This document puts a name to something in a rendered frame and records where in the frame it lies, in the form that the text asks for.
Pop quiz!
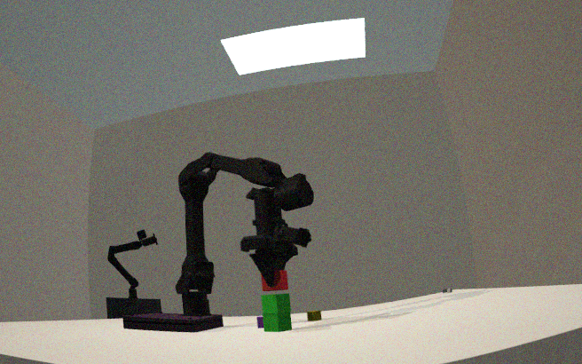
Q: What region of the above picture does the red block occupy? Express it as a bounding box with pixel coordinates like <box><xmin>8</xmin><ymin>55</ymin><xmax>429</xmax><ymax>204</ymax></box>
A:
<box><xmin>261</xmin><ymin>270</ymin><xmax>288</xmax><ymax>291</ymax></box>

